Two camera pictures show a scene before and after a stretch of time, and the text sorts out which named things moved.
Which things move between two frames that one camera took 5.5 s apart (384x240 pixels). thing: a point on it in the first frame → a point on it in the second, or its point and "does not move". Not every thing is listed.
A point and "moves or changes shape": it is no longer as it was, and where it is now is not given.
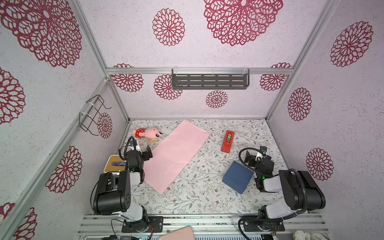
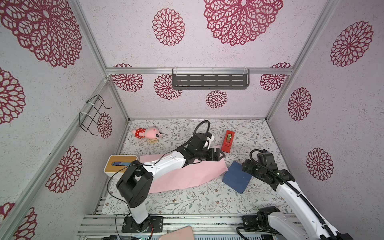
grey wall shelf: (209, 79) does not move
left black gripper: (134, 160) → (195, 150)
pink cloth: (185, 233) does not move
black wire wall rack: (85, 119) does not move
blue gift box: (237, 177) does not move
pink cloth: (173, 155) moves or changes shape
